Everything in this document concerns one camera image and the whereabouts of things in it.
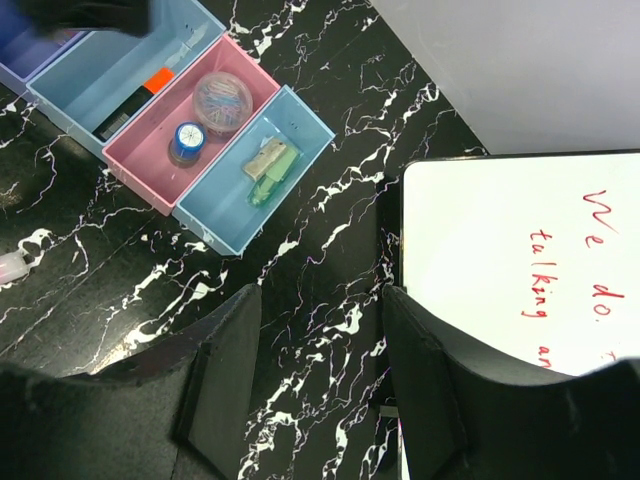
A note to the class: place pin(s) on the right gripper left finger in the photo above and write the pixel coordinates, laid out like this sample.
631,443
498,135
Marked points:
177,410

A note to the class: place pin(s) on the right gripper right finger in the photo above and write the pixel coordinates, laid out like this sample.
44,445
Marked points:
470,411

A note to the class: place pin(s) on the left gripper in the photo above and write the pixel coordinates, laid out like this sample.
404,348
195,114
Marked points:
131,17

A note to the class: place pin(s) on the orange capped black highlighter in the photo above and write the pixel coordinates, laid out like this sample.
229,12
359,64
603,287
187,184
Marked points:
130,106

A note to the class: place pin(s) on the light blue plastic bin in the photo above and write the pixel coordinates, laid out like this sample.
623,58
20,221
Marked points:
84,85

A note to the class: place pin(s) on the purple plastic bin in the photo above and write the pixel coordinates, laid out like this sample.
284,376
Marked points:
24,54

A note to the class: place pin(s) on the grey glitter jar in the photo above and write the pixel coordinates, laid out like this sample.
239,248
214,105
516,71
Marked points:
222,103

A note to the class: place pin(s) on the blue capped small bottle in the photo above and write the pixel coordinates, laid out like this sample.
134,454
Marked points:
187,143

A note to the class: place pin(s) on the green stapler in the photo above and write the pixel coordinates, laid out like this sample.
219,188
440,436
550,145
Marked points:
269,182

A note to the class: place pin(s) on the pink highlighter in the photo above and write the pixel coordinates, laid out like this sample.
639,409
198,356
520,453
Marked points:
15,265

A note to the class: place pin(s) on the pink plastic bin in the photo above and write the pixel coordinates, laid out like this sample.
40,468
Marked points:
167,146

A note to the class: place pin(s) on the black marble mat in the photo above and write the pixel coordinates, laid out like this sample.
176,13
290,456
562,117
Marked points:
111,277

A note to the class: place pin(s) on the white whiteboard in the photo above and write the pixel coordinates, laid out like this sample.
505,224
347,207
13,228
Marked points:
537,257

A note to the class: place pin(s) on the blue plastic bin right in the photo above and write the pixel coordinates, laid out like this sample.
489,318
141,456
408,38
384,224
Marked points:
234,197

